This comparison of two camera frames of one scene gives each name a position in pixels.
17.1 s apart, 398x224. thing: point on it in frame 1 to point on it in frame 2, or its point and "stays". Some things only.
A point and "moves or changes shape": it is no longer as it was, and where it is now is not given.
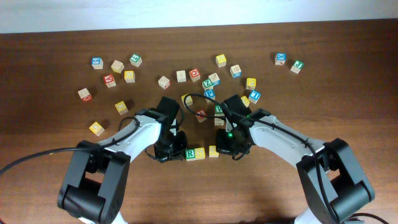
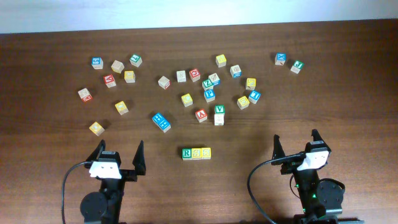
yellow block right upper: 250,83 stays
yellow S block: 212,152 to 206,153
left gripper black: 177,154 to 130,175
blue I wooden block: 254,96 stays
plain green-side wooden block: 181,75 stays
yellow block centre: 188,99 stays
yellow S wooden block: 199,153 moves or changes shape
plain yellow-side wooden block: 117,66 stays
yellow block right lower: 245,101 stays
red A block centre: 199,117 stays
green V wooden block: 218,110 stays
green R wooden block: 189,154 moves or changes shape
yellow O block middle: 121,107 stays
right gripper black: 222,145 to 290,166
